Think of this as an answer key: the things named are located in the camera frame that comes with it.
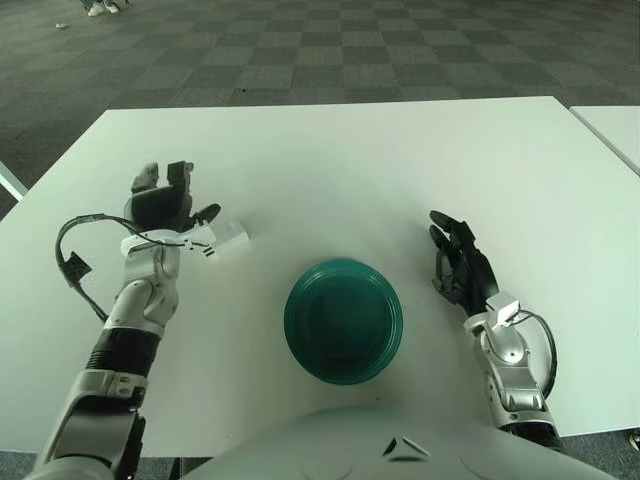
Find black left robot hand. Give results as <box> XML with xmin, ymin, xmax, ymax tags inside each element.
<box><xmin>123</xmin><ymin>160</ymin><xmax>222</xmax><ymax>256</ymax></box>

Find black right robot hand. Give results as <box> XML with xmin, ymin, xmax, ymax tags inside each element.
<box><xmin>428</xmin><ymin>209</ymin><xmax>501</xmax><ymax>319</ymax></box>

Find white wall charger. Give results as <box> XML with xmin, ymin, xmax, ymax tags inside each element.
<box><xmin>202</xmin><ymin>217</ymin><xmax>250</xmax><ymax>261</ymax></box>

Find round green plate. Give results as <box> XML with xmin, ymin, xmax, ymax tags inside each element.
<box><xmin>283</xmin><ymin>257</ymin><xmax>404</xmax><ymax>385</ymax></box>

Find white table with grey edge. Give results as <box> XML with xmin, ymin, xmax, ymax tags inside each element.
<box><xmin>0</xmin><ymin>160</ymin><xmax>27</xmax><ymax>202</ymax></box>

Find white side table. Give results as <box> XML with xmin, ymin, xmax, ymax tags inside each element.
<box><xmin>569</xmin><ymin>104</ymin><xmax>640</xmax><ymax>176</ymax></box>

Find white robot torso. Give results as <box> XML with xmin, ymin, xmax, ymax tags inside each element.
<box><xmin>179</xmin><ymin>405</ymin><xmax>609</xmax><ymax>480</ymax></box>

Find person legs with white sneakers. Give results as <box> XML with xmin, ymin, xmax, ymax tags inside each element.
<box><xmin>82</xmin><ymin>0</ymin><xmax>122</xmax><ymax>17</ymax></box>

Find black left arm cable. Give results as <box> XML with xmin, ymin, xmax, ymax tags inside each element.
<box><xmin>55</xmin><ymin>213</ymin><xmax>169</xmax><ymax>321</ymax></box>

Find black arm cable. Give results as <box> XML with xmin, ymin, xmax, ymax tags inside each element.
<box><xmin>514</xmin><ymin>309</ymin><xmax>557</xmax><ymax>391</ymax></box>
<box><xmin>55</xmin><ymin>213</ymin><xmax>169</xmax><ymax>321</ymax></box>

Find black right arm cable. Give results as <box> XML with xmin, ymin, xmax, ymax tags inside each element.
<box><xmin>514</xmin><ymin>309</ymin><xmax>557</xmax><ymax>391</ymax></box>

